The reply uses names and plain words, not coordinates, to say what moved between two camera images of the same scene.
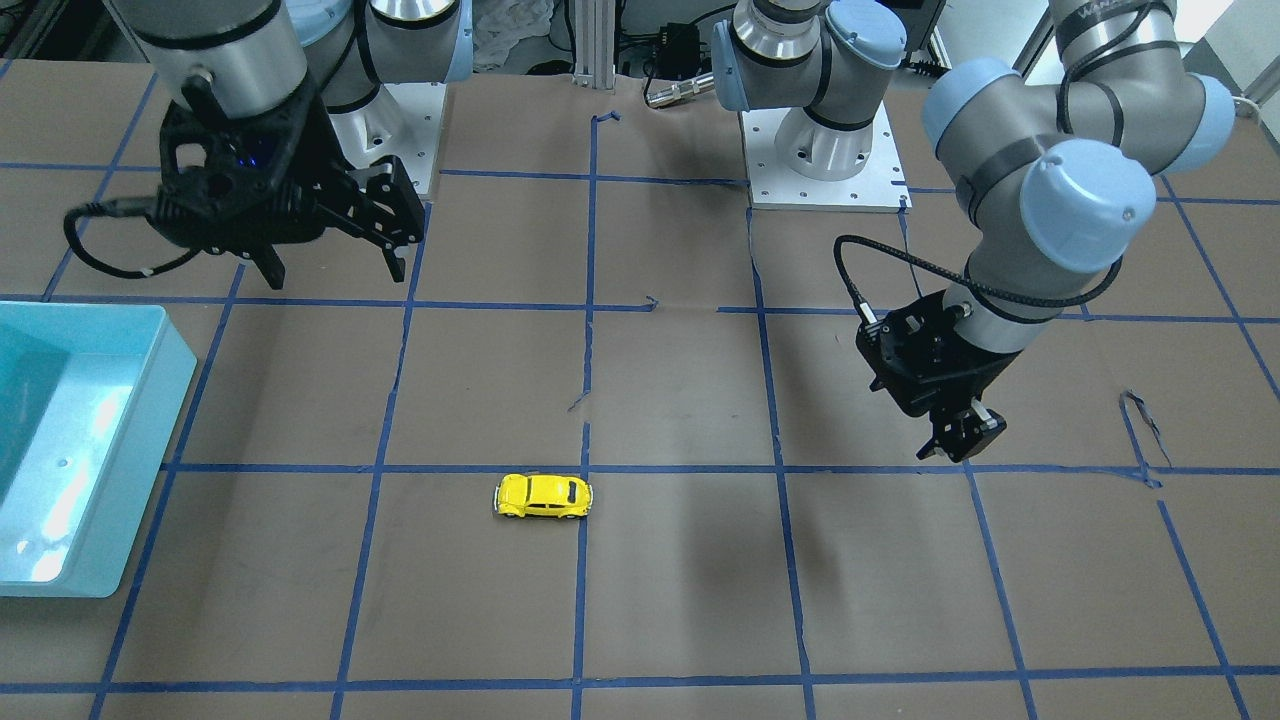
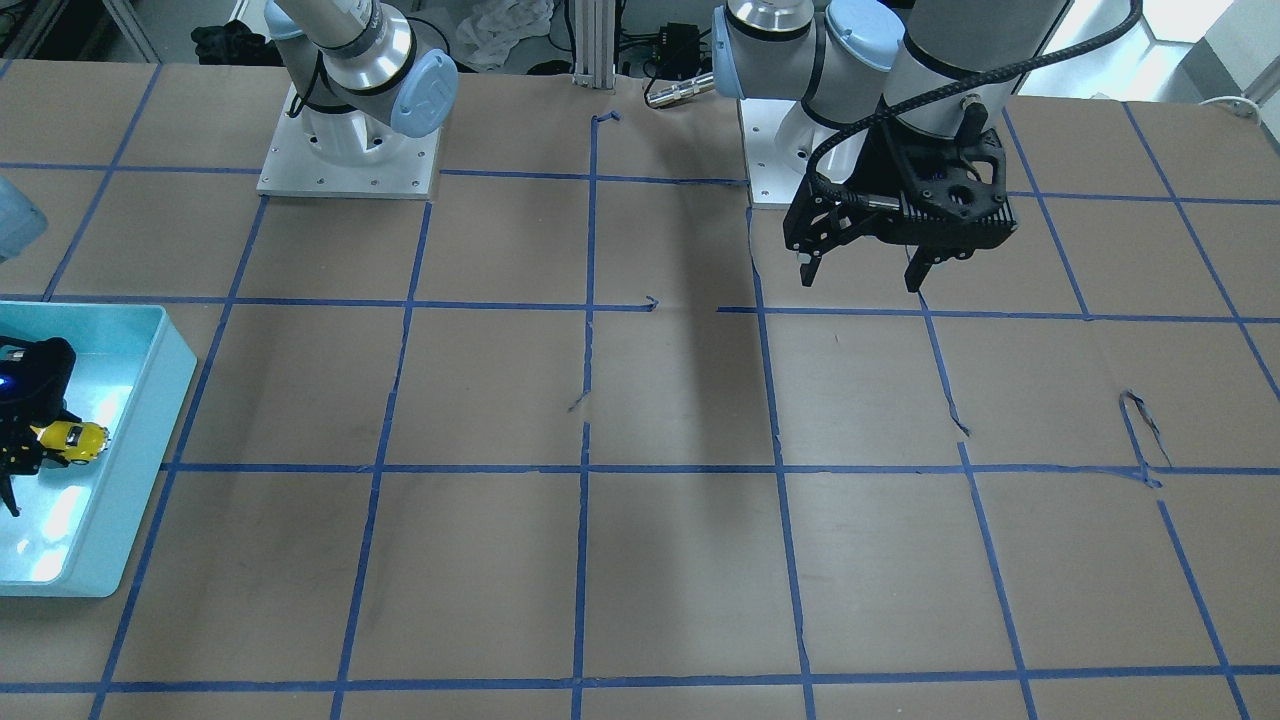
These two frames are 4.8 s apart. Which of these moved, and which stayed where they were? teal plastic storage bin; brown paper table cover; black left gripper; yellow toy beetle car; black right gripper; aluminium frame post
Moved: black right gripper; yellow toy beetle car; black left gripper
Stayed: teal plastic storage bin; aluminium frame post; brown paper table cover
